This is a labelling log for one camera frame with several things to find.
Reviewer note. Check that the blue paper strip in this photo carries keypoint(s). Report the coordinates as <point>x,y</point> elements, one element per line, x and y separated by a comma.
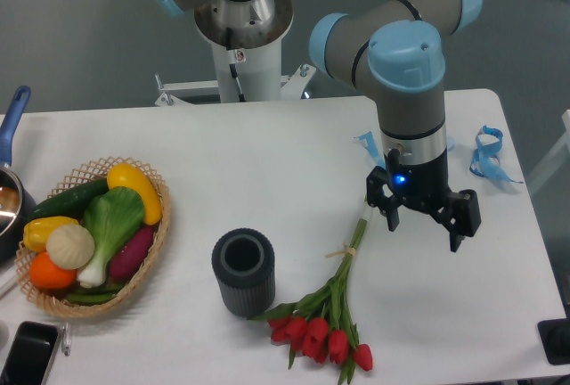
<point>368,143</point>

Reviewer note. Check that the black device at edge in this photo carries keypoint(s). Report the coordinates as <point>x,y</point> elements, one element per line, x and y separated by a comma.
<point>554,336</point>

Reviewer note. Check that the green bok choy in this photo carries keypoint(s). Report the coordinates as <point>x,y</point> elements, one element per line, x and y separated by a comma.
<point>112,219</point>

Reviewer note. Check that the black smartphone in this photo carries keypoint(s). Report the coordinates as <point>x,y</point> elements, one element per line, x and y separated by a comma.
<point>31,354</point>

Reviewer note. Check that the purple sweet potato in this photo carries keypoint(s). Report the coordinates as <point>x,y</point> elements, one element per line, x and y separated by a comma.
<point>128,260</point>

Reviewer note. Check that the dark grey ribbed vase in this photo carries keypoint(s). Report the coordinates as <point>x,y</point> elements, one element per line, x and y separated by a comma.
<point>243,262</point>

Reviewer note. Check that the blue handled saucepan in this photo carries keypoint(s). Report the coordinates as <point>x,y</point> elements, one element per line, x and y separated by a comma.
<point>16,203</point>

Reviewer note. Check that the green pea pods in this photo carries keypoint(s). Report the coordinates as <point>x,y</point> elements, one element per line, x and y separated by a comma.
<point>93,296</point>

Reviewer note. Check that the green cucumber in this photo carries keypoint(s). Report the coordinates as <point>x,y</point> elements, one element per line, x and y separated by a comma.
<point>70,203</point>

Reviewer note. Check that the red tulip bouquet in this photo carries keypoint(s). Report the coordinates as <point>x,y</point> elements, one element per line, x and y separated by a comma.
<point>320,326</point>

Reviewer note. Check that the orange fruit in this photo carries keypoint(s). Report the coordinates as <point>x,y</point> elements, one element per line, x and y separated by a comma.
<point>44,274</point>

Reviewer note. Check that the cream steamed bun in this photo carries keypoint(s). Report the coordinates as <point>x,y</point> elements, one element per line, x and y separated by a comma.
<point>70,246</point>

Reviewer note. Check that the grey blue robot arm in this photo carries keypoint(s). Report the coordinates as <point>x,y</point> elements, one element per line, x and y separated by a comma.
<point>392,55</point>

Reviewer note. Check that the yellow bell pepper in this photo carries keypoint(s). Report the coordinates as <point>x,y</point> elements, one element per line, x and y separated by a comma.
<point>37,231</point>

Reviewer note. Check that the small silver metal clip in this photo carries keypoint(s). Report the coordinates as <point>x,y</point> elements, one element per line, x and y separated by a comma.
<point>66,339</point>

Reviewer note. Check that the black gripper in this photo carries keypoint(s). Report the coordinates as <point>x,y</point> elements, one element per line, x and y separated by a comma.
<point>423,188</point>

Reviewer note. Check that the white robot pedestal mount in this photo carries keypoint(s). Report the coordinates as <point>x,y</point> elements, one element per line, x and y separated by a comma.
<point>245,39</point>

